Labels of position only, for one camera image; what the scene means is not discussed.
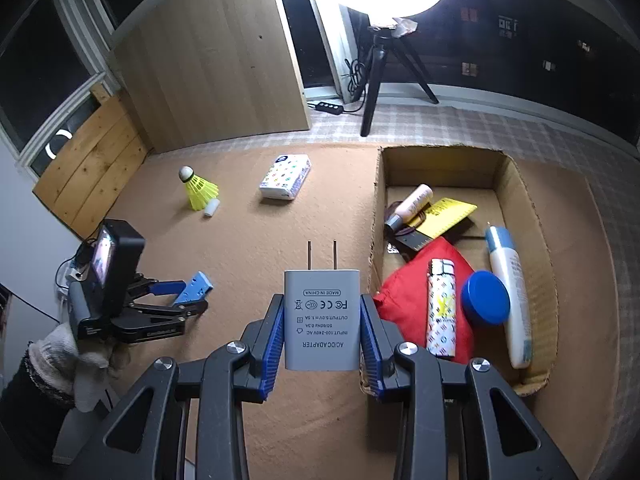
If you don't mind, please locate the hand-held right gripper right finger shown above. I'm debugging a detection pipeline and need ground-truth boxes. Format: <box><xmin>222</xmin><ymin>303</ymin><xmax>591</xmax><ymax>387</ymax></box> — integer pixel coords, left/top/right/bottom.
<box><xmin>359</xmin><ymin>292</ymin><xmax>581</xmax><ymax>480</ymax></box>

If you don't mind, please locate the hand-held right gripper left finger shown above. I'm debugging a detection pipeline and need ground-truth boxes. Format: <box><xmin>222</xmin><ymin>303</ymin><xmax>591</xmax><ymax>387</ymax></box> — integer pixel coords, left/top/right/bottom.
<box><xmin>102</xmin><ymin>292</ymin><xmax>287</xmax><ymax>480</ymax></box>

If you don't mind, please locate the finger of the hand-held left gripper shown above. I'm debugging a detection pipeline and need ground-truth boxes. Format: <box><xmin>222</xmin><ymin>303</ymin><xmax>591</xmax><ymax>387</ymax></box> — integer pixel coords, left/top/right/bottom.
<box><xmin>132</xmin><ymin>272</ymin><xmax>188</xmax><ymax>297</ymax></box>
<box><xmin>130</xmin><ymin>299</ymin><xmax>209</xmax><ymax>318</ymax></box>

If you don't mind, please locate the white power adapter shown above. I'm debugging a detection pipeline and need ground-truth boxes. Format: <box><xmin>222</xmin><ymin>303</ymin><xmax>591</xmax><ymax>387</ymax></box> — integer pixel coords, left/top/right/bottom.
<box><xmin>282</xmin><ymin>240</ymin><xmax>362</xmax><ymax>373</ymax></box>

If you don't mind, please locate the patterned white lighter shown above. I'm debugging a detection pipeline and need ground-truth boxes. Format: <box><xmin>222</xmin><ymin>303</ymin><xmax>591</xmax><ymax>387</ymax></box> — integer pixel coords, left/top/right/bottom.
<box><xmin>426</xmin><ymin>258</ymin><xmax>457</xmax><ymax>359</ymax></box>

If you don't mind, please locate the blue round lid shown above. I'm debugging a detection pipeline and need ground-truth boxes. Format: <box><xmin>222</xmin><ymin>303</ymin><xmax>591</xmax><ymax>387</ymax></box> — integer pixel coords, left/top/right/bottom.
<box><xmin>460</xmin><ymin>270</ymin><xmax>511</xmax><ymax>326</ymax></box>

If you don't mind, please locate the white and blue tube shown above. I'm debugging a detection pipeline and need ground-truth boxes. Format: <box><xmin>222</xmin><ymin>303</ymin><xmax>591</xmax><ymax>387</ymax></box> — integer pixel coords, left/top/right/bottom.
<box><xmin>484</xmin><ymin>225</ymin><xmax>533</xmax><ymax>370</ymax></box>

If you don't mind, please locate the small beige bottle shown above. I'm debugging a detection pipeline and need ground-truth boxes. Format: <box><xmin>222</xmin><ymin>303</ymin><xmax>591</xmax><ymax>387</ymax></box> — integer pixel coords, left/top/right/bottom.
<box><xmin>385</xmin><ymin>183</ymin><xmax>433</xmax><ymax>233</ymax></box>

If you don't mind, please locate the cardboard box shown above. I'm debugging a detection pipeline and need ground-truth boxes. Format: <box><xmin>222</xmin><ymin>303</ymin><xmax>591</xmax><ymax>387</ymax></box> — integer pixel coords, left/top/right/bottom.
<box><xmin>361</xmin><ymin>145</ymin><xmax>560</xmax><ymax>398</ymax></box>

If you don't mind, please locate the person's left forearm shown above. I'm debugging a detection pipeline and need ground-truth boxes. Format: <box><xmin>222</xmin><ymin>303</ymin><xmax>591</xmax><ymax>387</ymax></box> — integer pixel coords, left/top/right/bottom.
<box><xmin>0</xmin><ymin>345</ymin><xmax>76</xmax><ymax>461</ymax></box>

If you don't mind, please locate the person's left hand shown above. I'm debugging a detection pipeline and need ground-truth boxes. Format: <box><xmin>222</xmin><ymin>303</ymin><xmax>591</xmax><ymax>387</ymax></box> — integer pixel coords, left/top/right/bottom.
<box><xmin>27</xmin><ymin>322</ymin><xmax>131</xmax><ymax>411</ymax></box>

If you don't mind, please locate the red cloth pouch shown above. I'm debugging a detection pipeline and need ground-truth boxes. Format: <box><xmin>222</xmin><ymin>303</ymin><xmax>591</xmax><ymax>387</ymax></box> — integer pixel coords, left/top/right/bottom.
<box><xmin>372</xmin><ymin>236</ymin><xmax>476</xmax><ymax>366</ymax></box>

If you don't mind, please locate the yellow shuttlecock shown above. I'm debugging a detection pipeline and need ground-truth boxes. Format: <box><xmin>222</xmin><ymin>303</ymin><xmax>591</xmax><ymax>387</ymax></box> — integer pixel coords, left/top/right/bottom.
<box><xmin>178</xmin><ymin>165</ymin><xmax>221</xmax><ymax>212</ymax></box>

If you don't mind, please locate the black ruler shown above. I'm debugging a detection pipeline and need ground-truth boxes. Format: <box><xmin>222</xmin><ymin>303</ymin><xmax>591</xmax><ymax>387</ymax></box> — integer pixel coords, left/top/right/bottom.
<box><xmin>389</xmin><ymin>227</ymin><xmax>435</xmax><ymax>261</ymax></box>

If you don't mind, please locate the wooden plank panel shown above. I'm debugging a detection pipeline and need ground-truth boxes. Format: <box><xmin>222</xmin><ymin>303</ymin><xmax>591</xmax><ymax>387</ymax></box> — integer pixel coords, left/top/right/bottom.
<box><xmin>32</xmin><ymin>85</ymin><xmax>151</xmax><ymax>241</ymax></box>

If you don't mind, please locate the yellow card packet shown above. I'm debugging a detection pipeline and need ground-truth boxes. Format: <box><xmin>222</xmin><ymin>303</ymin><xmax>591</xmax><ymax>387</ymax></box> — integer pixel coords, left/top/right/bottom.
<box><xmin>415</xmin><ymin>197</ymin><xmax>478</xmax><ymax>241</ymax></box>

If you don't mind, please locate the patterned white tissue pack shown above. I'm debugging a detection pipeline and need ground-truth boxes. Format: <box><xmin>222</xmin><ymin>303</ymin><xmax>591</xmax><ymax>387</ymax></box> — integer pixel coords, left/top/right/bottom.
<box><xmin>258</xmin><ymin>154</ymin><xmax>312</xmax><ymax>201</ymax></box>

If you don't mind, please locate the large wooden board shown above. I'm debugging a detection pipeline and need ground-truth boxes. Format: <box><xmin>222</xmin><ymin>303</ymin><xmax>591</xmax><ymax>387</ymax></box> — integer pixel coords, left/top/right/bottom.
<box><xmin>111</xmin><ymin>0</ymin><xmax>313</xmax><ymax>153</ymax></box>

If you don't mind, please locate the black tripod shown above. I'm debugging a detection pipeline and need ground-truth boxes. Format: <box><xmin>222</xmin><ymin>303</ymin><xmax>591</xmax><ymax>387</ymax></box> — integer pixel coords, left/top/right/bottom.
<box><xmin>360</xmin><ymin>25</ymin><xmax>440</xmax><ymax>137</ymax></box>

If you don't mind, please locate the white framed panel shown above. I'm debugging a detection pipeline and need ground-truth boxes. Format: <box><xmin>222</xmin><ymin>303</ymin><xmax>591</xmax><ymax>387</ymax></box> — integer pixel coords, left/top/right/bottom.
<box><xmin>275</xmin><ymin>0</ymin><xmax>361</xmax><ymax>103</ymax></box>

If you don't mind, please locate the black cable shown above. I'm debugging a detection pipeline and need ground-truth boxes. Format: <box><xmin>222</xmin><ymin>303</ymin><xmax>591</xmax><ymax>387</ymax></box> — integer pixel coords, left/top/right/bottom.
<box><xmin>342</xmin><ymin>57</ymin><xmax>366</xmax><ymax>113</ymax></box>

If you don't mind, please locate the grey window frame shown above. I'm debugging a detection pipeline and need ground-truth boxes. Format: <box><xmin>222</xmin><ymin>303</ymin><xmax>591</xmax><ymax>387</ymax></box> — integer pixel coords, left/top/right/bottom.
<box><xmin>0</xmin><ymin>0</ymin><xmax>121</xmax><ymax>178</ymax></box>

